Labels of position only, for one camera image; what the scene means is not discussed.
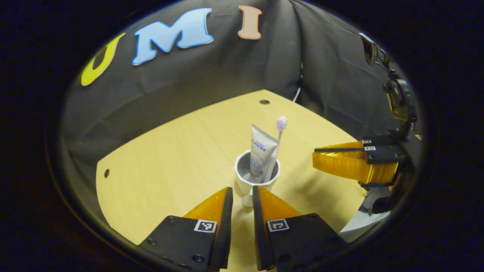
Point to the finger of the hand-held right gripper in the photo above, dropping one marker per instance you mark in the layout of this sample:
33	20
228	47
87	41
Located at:
383	154
378	141

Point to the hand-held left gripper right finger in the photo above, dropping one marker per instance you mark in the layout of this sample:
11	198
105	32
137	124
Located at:
259	234

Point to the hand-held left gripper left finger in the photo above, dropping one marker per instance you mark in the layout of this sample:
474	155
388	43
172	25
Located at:
225	234

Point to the white toothpaste tube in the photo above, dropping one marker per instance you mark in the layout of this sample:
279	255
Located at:
261	151

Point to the white toothbrush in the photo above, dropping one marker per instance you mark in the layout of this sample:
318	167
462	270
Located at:
281	122

